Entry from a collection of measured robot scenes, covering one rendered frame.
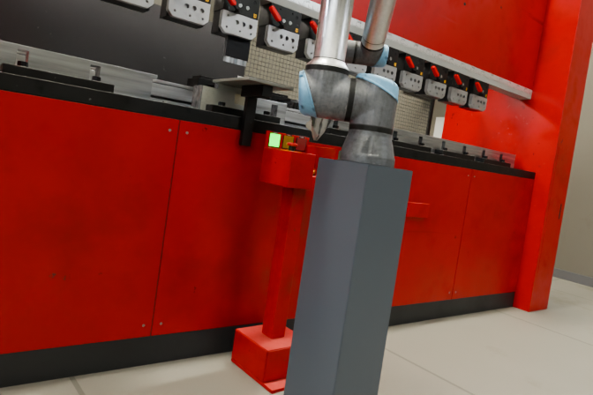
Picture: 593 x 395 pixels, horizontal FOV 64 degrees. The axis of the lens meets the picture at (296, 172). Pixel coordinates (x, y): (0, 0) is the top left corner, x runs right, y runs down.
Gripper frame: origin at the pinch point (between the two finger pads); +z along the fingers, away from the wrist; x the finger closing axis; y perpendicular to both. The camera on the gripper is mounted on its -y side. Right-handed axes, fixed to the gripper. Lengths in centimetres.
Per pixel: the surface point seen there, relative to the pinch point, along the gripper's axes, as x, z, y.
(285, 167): 15.1, 11.1, -4.6
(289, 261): 5.2, 44.2, -5.1
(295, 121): -32, -3, 54
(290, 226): 7.0, 31.7, -3.9
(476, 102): -136, -33, 26
